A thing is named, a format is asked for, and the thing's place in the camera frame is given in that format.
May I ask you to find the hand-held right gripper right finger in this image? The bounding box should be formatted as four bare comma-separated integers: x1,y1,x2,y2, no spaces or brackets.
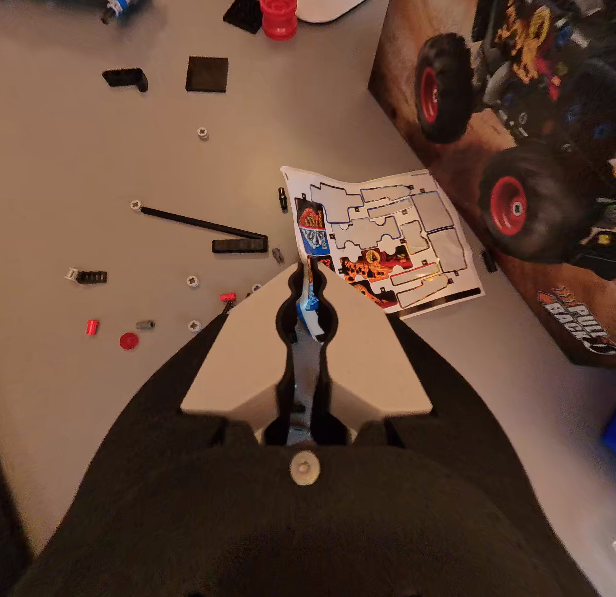
308,258,434,446

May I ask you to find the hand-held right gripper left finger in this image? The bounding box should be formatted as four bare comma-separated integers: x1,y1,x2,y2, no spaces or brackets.
180,261,309,446

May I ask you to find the blue flame printed panel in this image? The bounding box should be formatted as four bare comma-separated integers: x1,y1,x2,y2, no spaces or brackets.
295,256,328,343

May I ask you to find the grey desk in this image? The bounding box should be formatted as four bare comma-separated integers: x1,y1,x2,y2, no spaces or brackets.
0,0,616,597

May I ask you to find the short black beam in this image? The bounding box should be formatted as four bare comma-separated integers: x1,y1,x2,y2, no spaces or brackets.
212,237,269,254

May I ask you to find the long black axle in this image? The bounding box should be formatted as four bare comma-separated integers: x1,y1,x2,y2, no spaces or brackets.
140,206,269,239

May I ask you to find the sticker sheet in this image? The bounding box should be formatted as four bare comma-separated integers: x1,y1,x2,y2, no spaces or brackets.
280,166,484,320

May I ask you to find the black beam with white end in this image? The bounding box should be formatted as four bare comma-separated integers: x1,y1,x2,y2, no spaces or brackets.
65,267,108,286

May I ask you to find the black angled beam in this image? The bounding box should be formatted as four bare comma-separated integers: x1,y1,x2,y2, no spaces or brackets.
101,68,149,93

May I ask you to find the black studded square plate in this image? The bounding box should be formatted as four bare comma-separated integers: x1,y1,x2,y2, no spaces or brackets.
222,0,264,35

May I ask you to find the red wheel hub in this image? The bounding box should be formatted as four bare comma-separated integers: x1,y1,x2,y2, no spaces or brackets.
259,0,299,42

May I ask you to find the printed toy box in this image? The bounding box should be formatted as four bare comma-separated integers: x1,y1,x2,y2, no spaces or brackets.
368,0,616,367

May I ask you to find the white base board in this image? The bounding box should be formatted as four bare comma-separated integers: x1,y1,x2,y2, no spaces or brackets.
260,0,393,24

